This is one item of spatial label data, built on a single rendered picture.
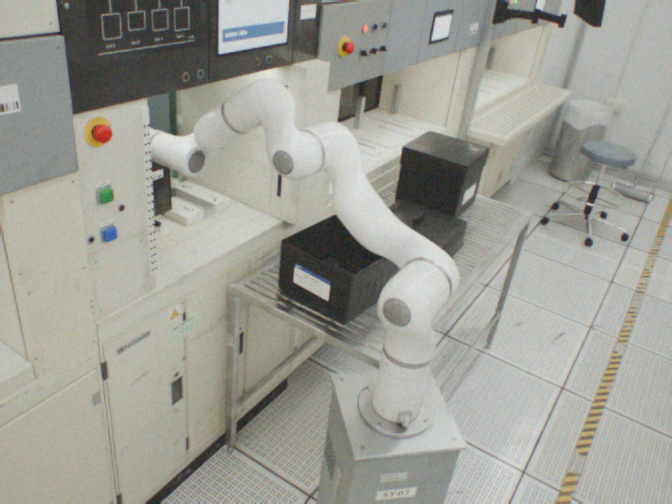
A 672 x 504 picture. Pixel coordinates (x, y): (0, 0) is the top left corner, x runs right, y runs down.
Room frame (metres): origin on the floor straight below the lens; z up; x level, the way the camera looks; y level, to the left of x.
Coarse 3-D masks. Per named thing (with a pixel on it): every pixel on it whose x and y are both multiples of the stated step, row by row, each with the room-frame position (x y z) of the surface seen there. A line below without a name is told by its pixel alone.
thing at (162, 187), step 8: (152, 168) 1.56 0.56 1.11; (160, 168) 1.59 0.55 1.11; (168, 168) 1.61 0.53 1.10; (152, 176) 1.56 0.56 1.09; (160, 176) 1.59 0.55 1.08; (168, 176) 1.61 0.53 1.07; (160, 184) 1.59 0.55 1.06; (168, 184) 1.61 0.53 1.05; (160, 192) 1.58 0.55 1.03; (168, 192) 1.61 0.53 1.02; (160, 200) 1.58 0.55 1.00; (168, 200) 1.61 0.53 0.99; (160, 208) 1.58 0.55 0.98; (168, 208) 1.61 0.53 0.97; (160, 224) 1.58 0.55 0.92
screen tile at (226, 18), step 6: (246, 0) 1.61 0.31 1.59; (252, 0) 1.63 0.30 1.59; (222, 6) 1.53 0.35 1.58; (228, 6) 1.55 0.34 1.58; (234, 6) 1.57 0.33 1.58; (240, 6) 1.59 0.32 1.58; (246, 6) 1.61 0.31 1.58; (252, 6) 1.63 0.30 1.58; (222, 12) 1.53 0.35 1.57; (228, 12) 1.55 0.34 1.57; (234, 12) 1.57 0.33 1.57; (240, 12) 1.59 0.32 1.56; (246, 12) 1.61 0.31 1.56; (252, 12) 1.63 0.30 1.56; (222, 18) 1.53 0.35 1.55; (228, 18) 1.55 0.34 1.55; (234, 18) 1.57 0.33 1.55; (240, 18) 1.59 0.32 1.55; (246, 18) 1.61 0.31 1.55; (252, 18) 1.63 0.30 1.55
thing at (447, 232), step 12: (396, 204) 2.07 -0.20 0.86; (408, 204) 2.09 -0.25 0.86; (396, 216) 1.97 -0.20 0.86; (408, 216) 1.98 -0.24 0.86; (420, 216) 1.94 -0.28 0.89; (432, 216) 2.01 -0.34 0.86; (444, 216) 2.02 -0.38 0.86; (420, 228) 1.90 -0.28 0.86; (432, 228) 1.91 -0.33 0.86; (444, 228) 1.92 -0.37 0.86; (456, 228) 1.93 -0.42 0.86; (432, 240) 1.82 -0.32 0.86; (444, 240) 1.83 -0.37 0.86; (456, 240) 1.91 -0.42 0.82; (456, 252) 1.93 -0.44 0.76
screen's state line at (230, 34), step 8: (264, 24) 1.68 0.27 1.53; (272, 24) 1.71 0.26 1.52; (280, 24) 1.74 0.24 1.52; (224, 32) 1.54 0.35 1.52; (232, 32) 1.56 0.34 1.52; (240, 32) 1.59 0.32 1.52; (248, 32) 1.62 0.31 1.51; (256, 32) 1.65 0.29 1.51; (264, 32) 1.68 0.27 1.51; (272, 32) 1.71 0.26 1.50; (280, 32) 1.74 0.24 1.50; (224, 40) 1.54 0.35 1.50; (232, 40) 1.56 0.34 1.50; (240, 40) 1.59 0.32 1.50
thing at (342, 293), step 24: (336, 216) 1.78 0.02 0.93; (288, 240) 1.59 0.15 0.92; (312, 240) 1.69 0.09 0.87; (336, 240) 1.77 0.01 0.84; (288, 264) 1.54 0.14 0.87; (312, 264) 1.48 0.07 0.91; (336, 264) 1.73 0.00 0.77; (360, 264) 1.71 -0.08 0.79; (384, 264) 1.55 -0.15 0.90; (288, 288) 1.53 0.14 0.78; (312, 288) 1.48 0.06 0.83; (336, 288) 1.43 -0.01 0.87; (360, 288) 1.45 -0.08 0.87; (336, 312) 1.42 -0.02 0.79; (360, 312) 1.47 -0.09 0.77
